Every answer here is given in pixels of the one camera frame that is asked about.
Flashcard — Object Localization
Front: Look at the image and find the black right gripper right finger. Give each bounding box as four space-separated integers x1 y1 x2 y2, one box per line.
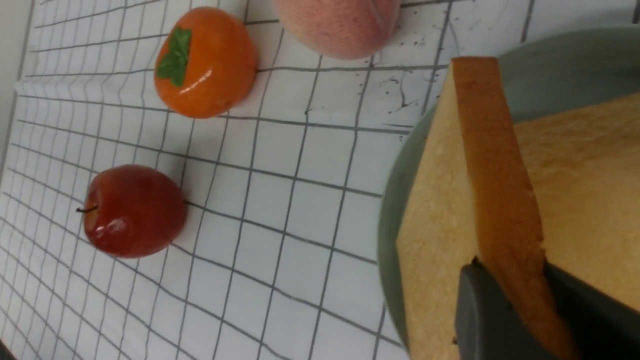
544 262 640 360

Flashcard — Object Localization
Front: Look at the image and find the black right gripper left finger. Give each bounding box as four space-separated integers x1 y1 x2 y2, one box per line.
454 258 555 360

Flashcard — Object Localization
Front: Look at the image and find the white grid tablecloth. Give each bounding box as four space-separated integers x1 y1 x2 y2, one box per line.
1 0 639 360

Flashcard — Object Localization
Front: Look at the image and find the green plate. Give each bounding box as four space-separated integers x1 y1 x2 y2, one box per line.
377 25 640 350

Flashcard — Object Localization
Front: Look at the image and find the pink peach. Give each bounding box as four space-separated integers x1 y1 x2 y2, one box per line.
273 0 402 60

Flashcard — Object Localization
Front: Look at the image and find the red apple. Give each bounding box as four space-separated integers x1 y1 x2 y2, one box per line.
77 164 188 259

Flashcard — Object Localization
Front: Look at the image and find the orange persimmon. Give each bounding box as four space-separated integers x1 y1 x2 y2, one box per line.
153 6 259 119

